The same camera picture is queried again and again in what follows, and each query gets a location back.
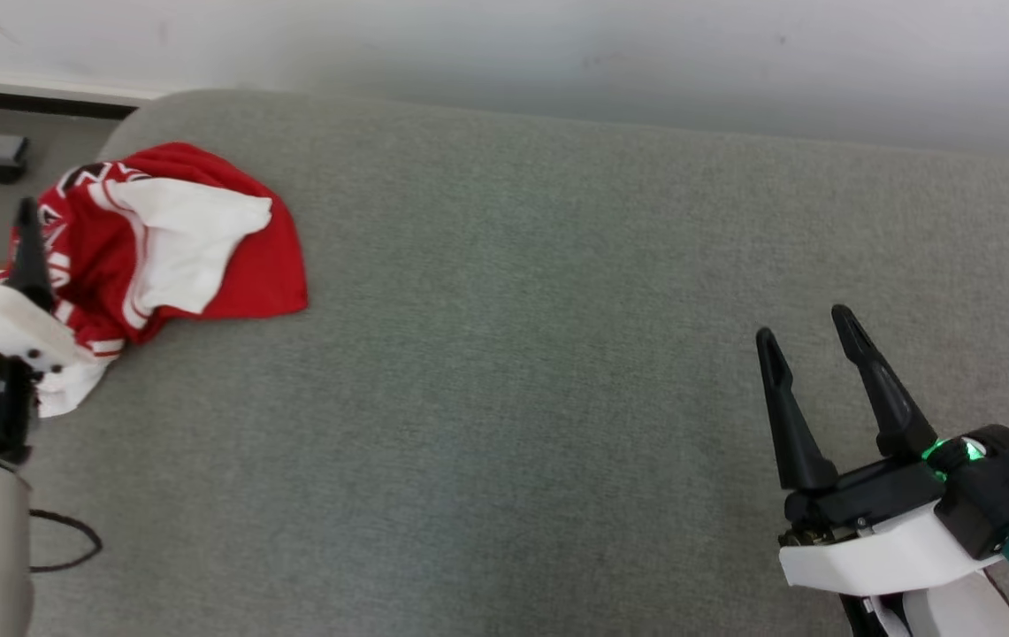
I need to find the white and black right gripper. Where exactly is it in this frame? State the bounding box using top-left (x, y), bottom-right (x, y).
top-left (755, 304), bottom-right (1005, 595)

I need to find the red jersey with white sleeves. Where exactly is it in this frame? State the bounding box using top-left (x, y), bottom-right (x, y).
top-left (0, 142), bottom-right (309, 417)

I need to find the black skirting strip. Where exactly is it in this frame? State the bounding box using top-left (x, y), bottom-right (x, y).
top-left (0, 88), bottom-right (138, 120)

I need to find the white skirting board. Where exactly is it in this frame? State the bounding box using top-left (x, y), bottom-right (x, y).
top-left (0, 78), bottom-right (171, 101)

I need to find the thin black cable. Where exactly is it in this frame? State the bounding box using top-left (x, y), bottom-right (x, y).
top-left (29, 509), bottom-right (104, 573)

